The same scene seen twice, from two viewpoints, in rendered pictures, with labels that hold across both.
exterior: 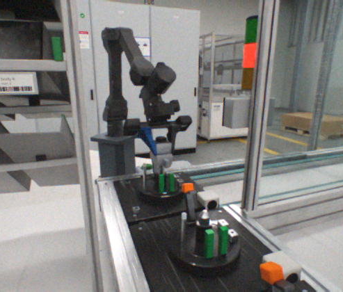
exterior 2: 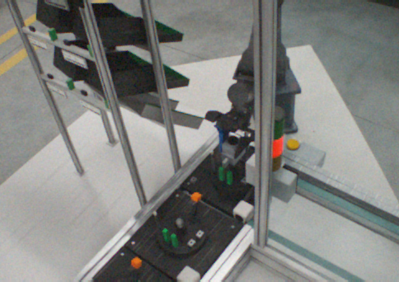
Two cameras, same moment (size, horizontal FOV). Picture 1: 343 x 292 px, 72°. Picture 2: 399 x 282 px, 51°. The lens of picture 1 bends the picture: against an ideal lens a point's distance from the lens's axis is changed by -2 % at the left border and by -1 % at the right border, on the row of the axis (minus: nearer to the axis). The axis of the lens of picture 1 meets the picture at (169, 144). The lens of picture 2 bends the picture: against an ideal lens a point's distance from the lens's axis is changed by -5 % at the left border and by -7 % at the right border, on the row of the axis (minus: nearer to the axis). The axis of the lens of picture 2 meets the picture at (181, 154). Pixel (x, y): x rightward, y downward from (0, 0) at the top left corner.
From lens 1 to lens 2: 1.03 m
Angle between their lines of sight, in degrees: 62
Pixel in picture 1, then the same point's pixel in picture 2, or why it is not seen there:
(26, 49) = not seen: hidden behind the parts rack
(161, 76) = (230, 96)
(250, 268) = (180, 264)
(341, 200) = not seen: outside the picture
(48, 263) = (152, 170)
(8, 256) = (143, 148)
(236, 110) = (249, 171)
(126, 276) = (141, 214)
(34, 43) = not seen: hidden behind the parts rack
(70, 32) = (110, 99)
